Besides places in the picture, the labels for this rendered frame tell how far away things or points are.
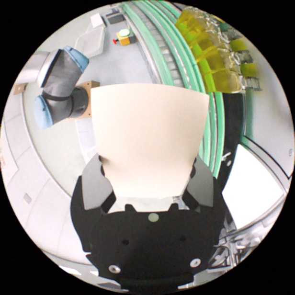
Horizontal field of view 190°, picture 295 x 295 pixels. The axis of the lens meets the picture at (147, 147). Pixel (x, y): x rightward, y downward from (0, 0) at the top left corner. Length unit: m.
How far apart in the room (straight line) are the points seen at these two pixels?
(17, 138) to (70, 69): 3.42
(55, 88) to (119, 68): 0.33
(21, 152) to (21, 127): 0.76
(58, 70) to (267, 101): 0.53
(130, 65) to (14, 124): 3.65
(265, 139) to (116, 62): 0.68
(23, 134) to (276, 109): 3.99
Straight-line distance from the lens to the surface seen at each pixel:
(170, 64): 0.38
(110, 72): 0.53
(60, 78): 0.29
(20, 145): 3.56
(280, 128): 0.35
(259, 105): 0.37
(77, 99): 0.41
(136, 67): 0.50
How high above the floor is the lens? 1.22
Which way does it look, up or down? 61 degrees down
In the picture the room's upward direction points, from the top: 177 degrees clockwise
